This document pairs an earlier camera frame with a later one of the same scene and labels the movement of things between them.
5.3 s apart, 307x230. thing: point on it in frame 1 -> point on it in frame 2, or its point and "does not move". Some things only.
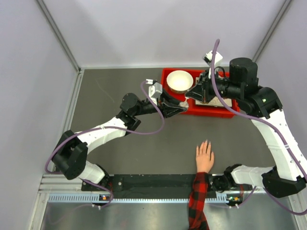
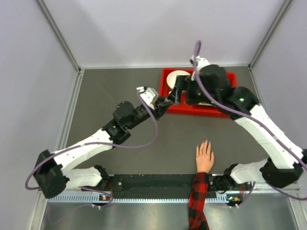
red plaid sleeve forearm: x=197 y=218 does not move
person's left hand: x=204 y=160 does not move
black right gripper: x=196 y=92 -> x=183 y=83
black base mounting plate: x=153 y=186 does not move
